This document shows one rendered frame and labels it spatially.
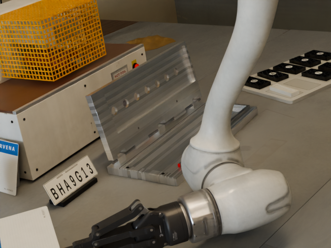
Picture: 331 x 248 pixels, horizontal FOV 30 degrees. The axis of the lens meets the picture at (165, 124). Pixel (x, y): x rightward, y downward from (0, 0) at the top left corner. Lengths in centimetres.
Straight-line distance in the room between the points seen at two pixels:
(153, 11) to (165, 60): 258
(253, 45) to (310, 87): 87
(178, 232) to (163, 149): 52
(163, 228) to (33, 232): 25
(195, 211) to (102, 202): 39
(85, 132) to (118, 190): 30
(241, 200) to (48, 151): 67
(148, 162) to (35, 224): 42
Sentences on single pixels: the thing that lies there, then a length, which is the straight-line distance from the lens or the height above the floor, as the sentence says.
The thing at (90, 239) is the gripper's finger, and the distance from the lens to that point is 110.
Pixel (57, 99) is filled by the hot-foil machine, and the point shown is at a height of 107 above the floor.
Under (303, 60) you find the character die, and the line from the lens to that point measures 214.
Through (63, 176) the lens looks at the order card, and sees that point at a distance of 148.
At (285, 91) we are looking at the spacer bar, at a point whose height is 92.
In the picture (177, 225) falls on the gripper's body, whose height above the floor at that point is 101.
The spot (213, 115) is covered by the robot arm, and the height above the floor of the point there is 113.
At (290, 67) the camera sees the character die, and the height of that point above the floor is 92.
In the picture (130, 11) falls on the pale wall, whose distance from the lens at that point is 415.
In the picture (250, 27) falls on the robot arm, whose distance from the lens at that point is 105.
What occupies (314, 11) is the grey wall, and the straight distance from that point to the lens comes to 389.
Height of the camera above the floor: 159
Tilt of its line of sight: 23 degrees down
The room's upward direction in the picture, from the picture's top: 9 degrees counter-clockwise
